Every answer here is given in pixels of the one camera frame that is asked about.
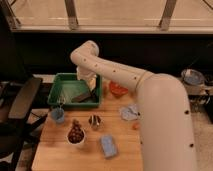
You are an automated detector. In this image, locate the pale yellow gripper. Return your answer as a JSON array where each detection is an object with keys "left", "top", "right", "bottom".
[{"left": 76, "top": 67, "right": 97, "bottom": 91}]

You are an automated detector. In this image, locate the dark brown eraser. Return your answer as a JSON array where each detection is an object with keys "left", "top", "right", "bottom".
[{"left": 71, "top": 93, "right": 91, "bottom": 103}]

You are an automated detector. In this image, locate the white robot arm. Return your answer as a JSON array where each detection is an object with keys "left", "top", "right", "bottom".
[{"left": 70, "top": 41, "right": 197, "bottom": 171}]

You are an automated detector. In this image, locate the metal cup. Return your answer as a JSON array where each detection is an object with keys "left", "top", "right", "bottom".
[{"left": 88, "top": 115, "right": 101, "bottom": 130}]

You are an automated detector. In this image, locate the blue plastic cup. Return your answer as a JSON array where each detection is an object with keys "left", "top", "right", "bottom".
[{"left": 51, "top": 107, "right": 64, "bottom": 123}]

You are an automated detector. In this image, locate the green plastic tray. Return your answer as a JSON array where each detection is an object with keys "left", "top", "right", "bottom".
[{"left": 47, "top": 73, "right": 102, "bottom": 108}]

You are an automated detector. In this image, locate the orange bowl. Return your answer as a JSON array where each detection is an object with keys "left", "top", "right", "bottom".
[{"left": 109, "top": 81, "right": 128, "bottom": 97}]

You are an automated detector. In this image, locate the light blue cloth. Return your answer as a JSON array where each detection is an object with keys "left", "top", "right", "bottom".
[{"left": 119, "top": 104, "right": 138, "bottom": 121}]

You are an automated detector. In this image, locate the white bowl with grapes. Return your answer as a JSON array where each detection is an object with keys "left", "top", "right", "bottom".
[{"left": 67, "top": 119, "right": 85, "bottom": 147}]

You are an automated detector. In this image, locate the orange carrot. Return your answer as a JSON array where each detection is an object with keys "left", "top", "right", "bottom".
[{"left": 132, "top": 122, "right": 139, "bottom": 130}]

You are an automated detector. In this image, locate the blue sponge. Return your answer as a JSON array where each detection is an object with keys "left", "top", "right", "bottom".
[{"left": 100, "top": 135, "right": 118, "bottom": 158}]

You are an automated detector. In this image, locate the black office chair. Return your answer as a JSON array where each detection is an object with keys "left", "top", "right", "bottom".
[{"left": 0, "top": 78, "right": 46, "bottom": 171}]

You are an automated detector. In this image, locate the grey bowl on stand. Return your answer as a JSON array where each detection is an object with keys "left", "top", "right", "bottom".
[{"left": 181, "top": 69, "right": 205, "bottom": 86}]

